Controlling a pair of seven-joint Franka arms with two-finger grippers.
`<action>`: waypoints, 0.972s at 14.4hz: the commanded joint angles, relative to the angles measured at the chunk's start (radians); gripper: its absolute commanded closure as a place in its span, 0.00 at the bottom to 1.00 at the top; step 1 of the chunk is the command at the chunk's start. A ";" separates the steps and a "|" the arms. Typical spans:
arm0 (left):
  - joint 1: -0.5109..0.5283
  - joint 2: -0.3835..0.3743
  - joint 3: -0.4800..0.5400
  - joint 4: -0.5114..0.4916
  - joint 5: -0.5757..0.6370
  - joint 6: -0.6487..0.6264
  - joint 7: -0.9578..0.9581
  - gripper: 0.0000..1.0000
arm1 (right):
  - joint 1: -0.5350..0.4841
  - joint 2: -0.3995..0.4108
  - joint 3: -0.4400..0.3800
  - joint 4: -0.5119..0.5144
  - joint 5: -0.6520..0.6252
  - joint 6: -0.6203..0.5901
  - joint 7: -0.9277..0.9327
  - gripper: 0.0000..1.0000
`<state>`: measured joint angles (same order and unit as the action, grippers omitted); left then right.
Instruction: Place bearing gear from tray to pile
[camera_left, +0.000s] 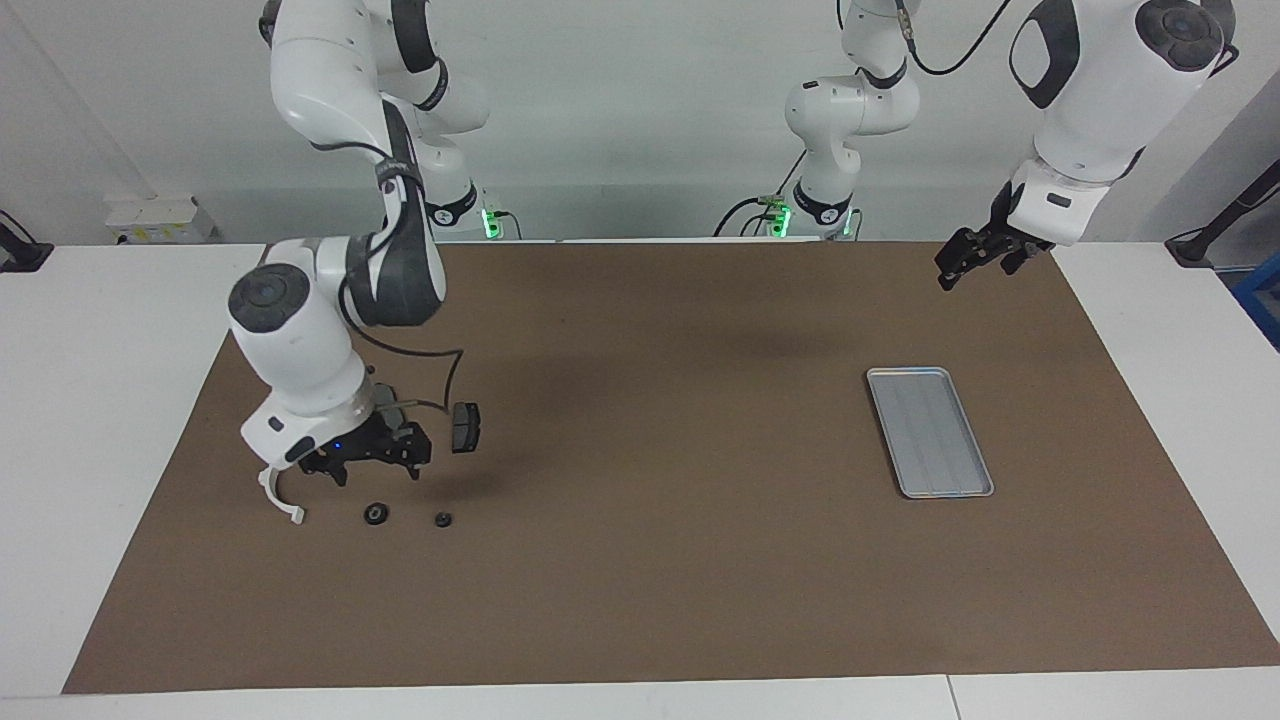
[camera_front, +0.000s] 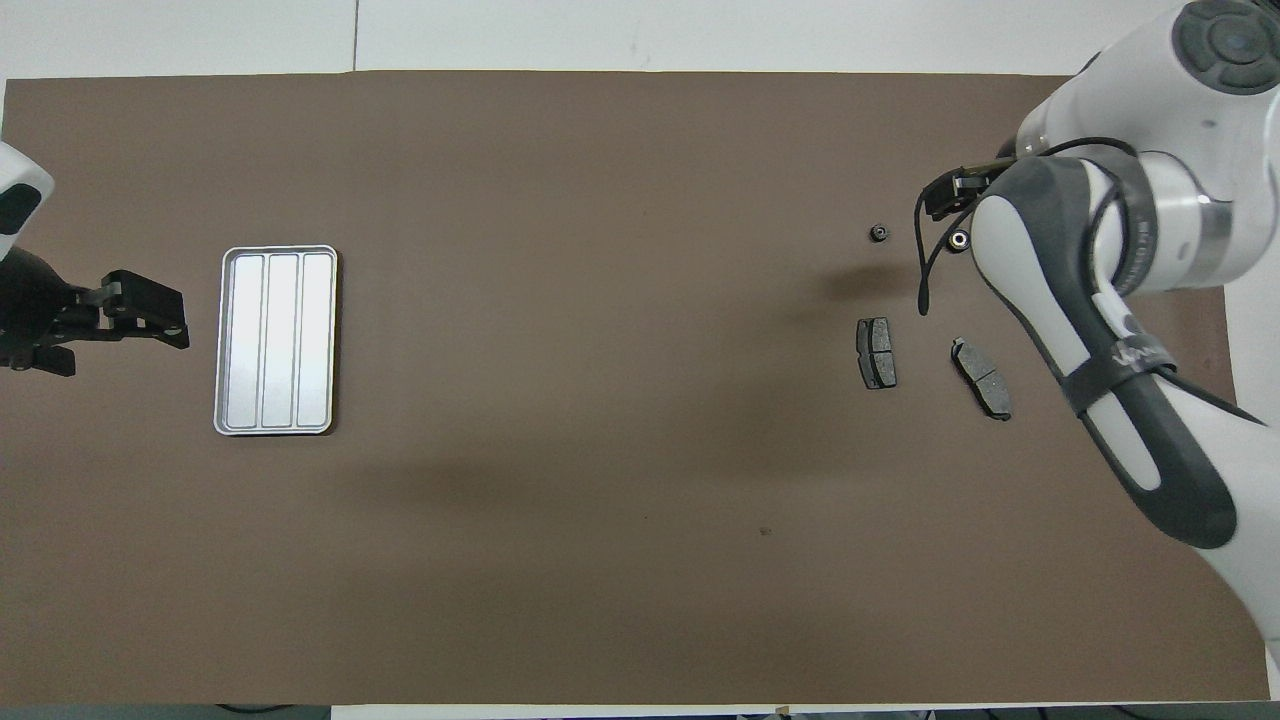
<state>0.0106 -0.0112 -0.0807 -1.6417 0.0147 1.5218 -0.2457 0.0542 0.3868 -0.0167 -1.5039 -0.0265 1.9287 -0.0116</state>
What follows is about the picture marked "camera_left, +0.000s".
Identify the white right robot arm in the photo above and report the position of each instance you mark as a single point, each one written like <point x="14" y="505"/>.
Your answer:
<point x="310" y="60"/>

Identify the dark curved brake pad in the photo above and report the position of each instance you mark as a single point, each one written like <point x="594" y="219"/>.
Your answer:
<point x="394" y="410"/>

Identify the silver metal tray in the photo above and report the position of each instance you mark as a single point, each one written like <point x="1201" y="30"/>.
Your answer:
<point x="935" y="440"/>

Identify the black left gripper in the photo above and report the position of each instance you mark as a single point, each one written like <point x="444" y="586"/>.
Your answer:
<point x="1000" y="245"/>

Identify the dark rectangular brake pad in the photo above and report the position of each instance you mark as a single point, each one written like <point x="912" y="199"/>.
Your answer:
<point x="467" y="430"/>

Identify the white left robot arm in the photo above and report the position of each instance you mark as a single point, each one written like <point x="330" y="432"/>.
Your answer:
<point x="1100" y="100"/>

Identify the black angled stand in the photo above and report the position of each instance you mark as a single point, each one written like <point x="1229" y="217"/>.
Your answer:
<point x="1200" y="240"/>

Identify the white box with yellow labels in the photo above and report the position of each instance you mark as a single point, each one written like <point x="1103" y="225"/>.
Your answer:
<point x="160" y="220"/>

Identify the white curved plastic bracket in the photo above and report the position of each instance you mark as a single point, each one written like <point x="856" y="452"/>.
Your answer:
<point x="280" y="505"/>

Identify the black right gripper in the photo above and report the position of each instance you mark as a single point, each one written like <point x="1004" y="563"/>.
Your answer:
<point x="385" y="440"/>

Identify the blue box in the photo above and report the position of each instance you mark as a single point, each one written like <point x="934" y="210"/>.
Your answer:
<point x="1262" y="300"/>

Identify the large black bearing gear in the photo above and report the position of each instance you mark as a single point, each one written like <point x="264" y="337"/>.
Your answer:
<point x="376" y="514"/>

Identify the brown table mat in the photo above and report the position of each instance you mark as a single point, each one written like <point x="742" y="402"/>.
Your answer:
<point x="640" y="580"/>

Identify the black table clamp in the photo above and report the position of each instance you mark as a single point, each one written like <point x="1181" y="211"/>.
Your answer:
<point x="22" y="255"/>

